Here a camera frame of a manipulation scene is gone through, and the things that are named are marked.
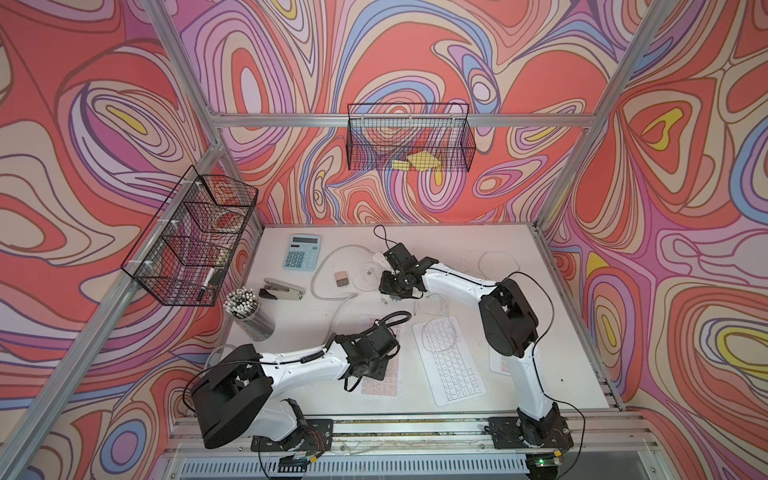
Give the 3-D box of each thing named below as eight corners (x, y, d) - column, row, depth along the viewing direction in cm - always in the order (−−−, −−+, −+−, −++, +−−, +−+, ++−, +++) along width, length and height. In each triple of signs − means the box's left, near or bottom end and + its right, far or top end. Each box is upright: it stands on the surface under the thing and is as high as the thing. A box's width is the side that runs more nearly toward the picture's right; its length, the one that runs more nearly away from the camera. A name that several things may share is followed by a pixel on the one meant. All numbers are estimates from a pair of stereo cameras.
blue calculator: (284, 271, 108) (282, 265, 106) (293, 240, 118) (291, 234, 115) (317, 271, 108) (315, 265, 106) (323, 240, 118) (321, 234, 116)
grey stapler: (260, 297, 102) (257, 291, 99) (269, 282, 106) (266, 277, 103) (298, 306, 100) (296, 300, 97) (306, 290, 103) (304, 285, 101)
